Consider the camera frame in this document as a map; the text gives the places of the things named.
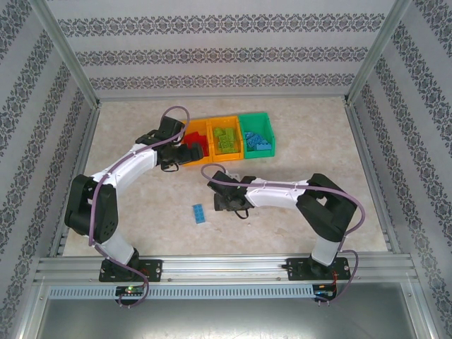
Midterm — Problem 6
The green plastic bin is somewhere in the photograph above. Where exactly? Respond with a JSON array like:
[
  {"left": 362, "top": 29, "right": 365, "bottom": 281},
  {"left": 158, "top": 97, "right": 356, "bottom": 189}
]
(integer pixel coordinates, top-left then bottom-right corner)
[{"left": 237, "top": 112, "right": 277, "bottom": 160}]

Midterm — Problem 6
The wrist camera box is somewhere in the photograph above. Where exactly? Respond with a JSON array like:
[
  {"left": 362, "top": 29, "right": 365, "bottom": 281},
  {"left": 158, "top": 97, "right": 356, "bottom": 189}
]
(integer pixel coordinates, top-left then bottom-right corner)
[
  {"left": 210, "top": 170, "right": 241, "bottom": 194},
  {"left": 157, "top": 116, "right": 185, "bottom": 141}
]

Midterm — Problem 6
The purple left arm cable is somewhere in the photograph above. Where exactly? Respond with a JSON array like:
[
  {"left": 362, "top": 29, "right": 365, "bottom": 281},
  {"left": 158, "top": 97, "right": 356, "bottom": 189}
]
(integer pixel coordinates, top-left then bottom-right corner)
[{"left": 87, "top": 105, "right": 191, "bottom": 309}]

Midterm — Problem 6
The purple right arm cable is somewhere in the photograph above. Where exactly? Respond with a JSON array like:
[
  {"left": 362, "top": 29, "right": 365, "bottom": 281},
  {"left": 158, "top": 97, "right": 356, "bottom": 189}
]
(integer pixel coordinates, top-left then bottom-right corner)
[{"left": 200, "top": 164, "right": 367, "bottom": 304}]

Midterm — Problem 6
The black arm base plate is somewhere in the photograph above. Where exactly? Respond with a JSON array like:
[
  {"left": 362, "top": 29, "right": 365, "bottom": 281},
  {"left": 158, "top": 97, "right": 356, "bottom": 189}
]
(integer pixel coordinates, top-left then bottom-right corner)
[
  {"left": 98, "top": 259, "right": 163, "bottom": 283},
  {"left": 285, "top": 257, "right": 352, "bottom": 282}
]

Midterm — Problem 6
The aluminium side rail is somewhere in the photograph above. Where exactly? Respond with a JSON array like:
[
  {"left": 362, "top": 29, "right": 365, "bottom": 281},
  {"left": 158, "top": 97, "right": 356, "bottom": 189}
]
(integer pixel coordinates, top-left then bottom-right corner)
[
  {"left": 343, "top": 98, "right": 403, "bottom": 254},
  {"left": 49, "top": 104, "right": 103, "bottom": 258}
]

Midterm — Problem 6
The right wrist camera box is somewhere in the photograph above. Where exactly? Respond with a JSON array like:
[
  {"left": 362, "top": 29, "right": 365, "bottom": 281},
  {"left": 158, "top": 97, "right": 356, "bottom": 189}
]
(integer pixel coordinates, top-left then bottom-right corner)
[{"left": 210, "top": 170, "right": 241, "bottom": 194}]

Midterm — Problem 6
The steel sheet panel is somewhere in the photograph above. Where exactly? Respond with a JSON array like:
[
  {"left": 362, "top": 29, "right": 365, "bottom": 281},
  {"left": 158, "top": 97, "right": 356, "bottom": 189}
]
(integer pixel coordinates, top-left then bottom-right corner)
[{"left": 20, "top": 296, "right": 437, "bottom": 339}]

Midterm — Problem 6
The aluminium back rail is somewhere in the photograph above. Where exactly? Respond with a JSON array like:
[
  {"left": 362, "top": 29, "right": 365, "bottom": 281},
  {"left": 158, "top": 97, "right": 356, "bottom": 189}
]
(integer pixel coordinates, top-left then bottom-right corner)
[{"left": 94, "top": 93, "right": 350, "bottom": 104}]

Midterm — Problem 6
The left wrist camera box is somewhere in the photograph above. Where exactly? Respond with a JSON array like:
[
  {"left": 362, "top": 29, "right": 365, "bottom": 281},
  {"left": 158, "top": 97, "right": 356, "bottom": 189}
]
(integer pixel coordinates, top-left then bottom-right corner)
[{"left": 157, "top": 116, "right": 185, "bottom": 141}]

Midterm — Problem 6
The slotted grey cable duct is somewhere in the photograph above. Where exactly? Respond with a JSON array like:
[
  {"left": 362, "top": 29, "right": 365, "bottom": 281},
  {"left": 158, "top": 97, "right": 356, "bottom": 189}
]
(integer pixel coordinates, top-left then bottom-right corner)
[{"left": 47, "top": 285, "right": 315, "bottom": 299}]

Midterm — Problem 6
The aluminium front rail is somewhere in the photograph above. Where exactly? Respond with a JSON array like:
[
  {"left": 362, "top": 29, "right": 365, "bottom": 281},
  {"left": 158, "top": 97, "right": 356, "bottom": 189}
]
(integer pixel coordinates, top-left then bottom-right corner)
[{"left": 33, "top": 256, "right": 414, "bottom": 283}]

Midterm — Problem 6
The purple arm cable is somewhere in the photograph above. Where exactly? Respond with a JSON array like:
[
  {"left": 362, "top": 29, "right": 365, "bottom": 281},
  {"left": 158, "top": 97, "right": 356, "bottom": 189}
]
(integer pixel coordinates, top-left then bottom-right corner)
[
  {"left": 200, "top": 164, "right": 367, "bottom": 304},
  {"left": 87, "top": 105, "right": 191, "bottom": 309}
]

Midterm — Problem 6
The aluminium frame post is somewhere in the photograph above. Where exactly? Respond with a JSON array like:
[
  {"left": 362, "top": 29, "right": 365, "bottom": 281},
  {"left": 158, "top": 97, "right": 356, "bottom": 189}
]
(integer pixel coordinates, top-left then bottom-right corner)
[
  {"left": 28, "top": 0, "right": 102, "bottom": 109},
  {"left": 343, "top": 0, "right": 413, "bottom": 106}
]

